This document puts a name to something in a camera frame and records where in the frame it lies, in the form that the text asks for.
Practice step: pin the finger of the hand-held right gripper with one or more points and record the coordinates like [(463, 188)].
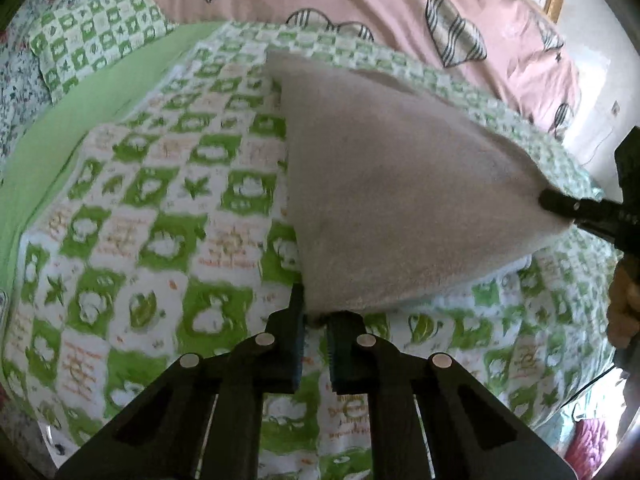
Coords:
[(575, 207)]

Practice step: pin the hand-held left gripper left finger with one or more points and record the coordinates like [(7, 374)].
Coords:
[(298, 360)]

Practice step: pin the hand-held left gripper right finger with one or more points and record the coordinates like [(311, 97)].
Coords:
[(334, 360)]

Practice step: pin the beige knit sweater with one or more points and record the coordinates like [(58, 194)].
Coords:
[(400, 170)]

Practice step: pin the person's right hand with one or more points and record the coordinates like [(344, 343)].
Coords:
[(625, 305)]

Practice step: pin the green checkered blanket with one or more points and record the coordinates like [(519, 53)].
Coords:
[(150, 210)]

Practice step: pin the pink cloth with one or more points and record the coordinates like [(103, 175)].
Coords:
[(590, 440)]

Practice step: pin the green checkered pillow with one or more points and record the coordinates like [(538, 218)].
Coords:
[(95, 30)]

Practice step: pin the floral bed sheet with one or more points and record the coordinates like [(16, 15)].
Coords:
[(20, 75)]

